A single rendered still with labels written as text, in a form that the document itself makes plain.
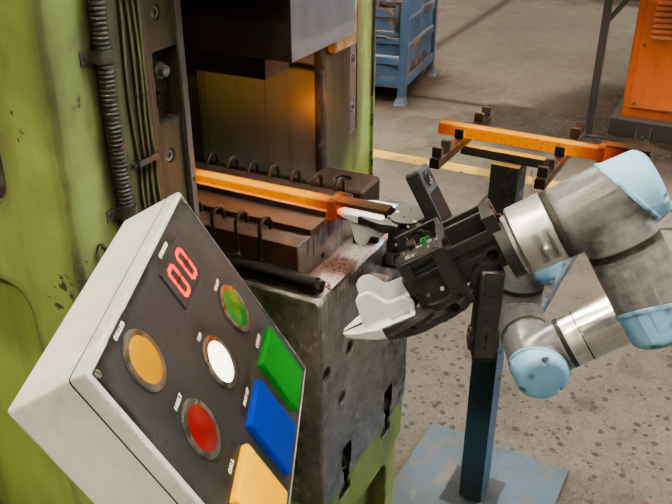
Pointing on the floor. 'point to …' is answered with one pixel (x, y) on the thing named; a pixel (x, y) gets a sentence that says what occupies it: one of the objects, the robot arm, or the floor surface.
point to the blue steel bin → (404, 43)
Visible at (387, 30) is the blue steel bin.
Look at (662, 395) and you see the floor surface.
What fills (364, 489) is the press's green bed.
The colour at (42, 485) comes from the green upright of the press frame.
